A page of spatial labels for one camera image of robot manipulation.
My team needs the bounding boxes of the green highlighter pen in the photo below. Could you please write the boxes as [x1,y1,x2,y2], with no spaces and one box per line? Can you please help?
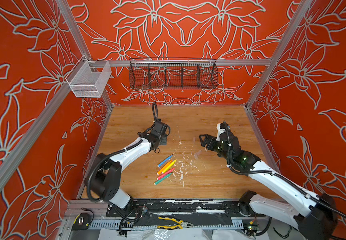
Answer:
[154,173,172,186]

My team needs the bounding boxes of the black wire basket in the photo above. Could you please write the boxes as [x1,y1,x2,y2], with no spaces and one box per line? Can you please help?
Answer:
[129,58,219,90]

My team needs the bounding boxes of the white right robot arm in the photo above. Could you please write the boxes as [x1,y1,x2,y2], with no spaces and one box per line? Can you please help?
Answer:
[199,122,346,240]

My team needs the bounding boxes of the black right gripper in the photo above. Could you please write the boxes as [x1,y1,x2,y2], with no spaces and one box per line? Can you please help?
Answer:
[198,132,234,164]

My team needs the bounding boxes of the orange highlighter pen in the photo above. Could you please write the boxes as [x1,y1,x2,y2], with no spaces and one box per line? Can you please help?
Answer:
[157,161,172,175]

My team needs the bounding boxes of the grey cable duct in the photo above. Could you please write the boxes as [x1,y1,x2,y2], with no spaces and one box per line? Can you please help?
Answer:
[89,219,244,231]

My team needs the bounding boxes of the white mesh basket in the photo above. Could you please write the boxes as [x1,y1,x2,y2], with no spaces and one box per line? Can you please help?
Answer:
[66,56,112,98]

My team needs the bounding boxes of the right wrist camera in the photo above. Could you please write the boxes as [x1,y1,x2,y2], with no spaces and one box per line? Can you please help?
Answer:
[216,123,228,142]

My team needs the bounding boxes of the yellow handled pliers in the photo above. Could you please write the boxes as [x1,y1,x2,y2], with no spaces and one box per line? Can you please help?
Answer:
[157,216,194,230]

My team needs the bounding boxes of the blue highlighter pen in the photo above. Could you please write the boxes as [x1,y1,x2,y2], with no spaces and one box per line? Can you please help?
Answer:
[157,155,173,168]

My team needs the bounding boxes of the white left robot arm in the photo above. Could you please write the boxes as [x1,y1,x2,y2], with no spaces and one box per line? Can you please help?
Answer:
[84,103,171,212]

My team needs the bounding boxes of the pink highlighter pen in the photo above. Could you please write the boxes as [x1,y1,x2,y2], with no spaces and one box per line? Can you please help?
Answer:
[157,168,175,180]

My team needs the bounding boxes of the yellow highlighter pen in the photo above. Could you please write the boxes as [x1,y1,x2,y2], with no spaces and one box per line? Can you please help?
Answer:
[162,160,176,174]

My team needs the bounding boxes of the left tape measure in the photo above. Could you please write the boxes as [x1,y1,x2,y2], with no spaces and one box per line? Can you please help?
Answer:
[72,213,93,231]

